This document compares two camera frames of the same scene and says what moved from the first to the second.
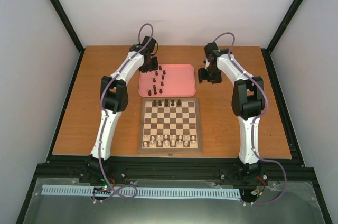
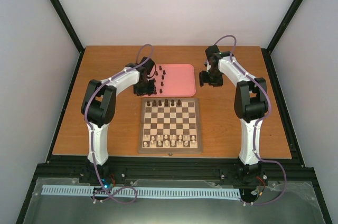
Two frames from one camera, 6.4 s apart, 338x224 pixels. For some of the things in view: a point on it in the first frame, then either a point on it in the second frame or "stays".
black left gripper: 155,66 → 149,92
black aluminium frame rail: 296,169 stays
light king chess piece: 173,142 stays
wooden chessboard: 170,126 stays
